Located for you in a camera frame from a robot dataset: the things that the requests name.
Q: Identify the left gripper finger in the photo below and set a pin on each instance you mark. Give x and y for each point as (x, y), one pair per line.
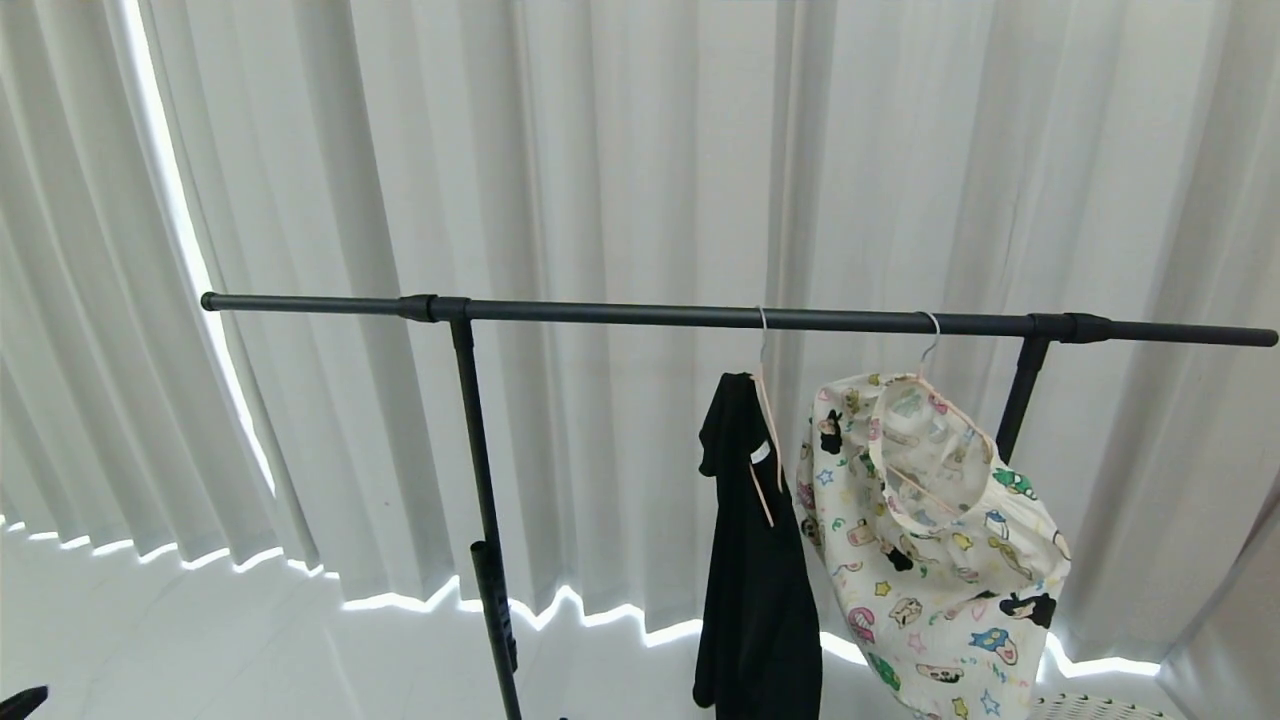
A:
(20, 702)

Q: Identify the black t-shirt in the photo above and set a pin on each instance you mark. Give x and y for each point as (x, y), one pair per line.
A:
(750, 600)

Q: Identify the pink clothes hanger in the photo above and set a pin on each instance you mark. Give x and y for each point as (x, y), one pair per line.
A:
(932, 345)
(768, 420)

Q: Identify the white curtain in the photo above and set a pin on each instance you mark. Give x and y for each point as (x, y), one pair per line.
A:
(600, 150)

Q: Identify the cream printed garment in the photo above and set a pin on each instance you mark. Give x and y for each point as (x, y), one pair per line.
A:
(950, 580)

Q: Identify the white laundry basket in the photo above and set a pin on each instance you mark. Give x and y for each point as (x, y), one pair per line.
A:
(1100, 708)

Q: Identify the black clothes rack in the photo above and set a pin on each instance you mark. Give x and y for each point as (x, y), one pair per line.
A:
(600, 312)

